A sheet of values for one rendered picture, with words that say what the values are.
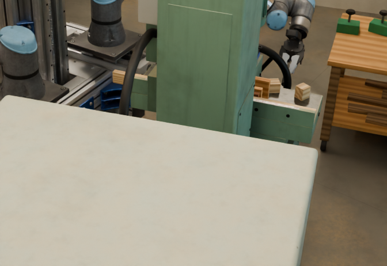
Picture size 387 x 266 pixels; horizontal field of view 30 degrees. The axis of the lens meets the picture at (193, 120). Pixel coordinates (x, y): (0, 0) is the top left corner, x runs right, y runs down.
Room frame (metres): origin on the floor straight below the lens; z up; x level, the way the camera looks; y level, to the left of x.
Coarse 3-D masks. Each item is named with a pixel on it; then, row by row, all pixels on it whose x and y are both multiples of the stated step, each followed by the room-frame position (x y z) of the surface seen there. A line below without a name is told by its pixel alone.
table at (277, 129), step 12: (132, 96) 2.01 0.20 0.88; (144, 96) 2.00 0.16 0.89; (276, 96) 2.03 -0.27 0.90; (288, 96) 2.03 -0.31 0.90; (312, 96) 2.04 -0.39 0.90; (144, 108) 2.00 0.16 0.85; (252, 120) 1.90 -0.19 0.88; (264, 120) 1.89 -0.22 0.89; (264, 132) 1.89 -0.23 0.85; (276, 132) 1.88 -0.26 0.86; (288, 132) 1.87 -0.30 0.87; (300, 132) 1.86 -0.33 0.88; (312, 132) 1.86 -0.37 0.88
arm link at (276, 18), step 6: (270, 0) 2.46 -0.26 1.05; (270, 6) 2.44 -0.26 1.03; (276, 6) 2.45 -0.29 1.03; (282, 6) 2.48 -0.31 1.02; (270, 12) 2.44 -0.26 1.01; (276, 12) 2.42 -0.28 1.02; (282, 12) 2.43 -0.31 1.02; (270, 18) 2.42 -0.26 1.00; (276, 18) 2.41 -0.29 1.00; (282, 18) 2.41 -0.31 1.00; (270, 24) 2.42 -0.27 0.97; (276, 24) 2.41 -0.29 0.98; (282, 24) 2.41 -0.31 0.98; (276, 30) 2.42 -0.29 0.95
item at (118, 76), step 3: (114, 72) 2.07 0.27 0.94; (117, 72) 2.07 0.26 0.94; (120, 72) 2.07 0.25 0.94; (123, 72) 2.07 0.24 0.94; (114, 75) 2.07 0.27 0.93; (117, 75) 2.06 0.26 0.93; (120, 75) 2.06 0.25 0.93; (123, 75) 2.06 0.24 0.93; (144, 75) 2.06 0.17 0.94; (114, 78) 2.07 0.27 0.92; (117, 78) 2.06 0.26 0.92; (120, 78) 2.06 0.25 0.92; (123, 78) 2.06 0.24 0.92; (114, 81) 2.07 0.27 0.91; (117, 81) 2.06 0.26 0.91; (120, 81) 2.06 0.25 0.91; (267, 99) 1.94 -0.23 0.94; (285, 102) 1.93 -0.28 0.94
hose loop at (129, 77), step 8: (152, 32) 1.67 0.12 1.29; (144, 40) 1.61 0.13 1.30; (136, 48) 1.58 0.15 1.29; (144, 48) 1.59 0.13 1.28; (136, 56) 1.56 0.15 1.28; (128, 64) 1.54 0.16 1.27; (136, 64) 1.54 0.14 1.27; (128, 72) 1.52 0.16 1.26; (128, 80) 1.50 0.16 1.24; (128, 88) 1.49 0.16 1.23; (120, 96) 1.48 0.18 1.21; (128, 96) 1.48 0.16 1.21; (120, 104) 1.47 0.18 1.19; (128, 104) 1.47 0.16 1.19; (120, 112) 1.46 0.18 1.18
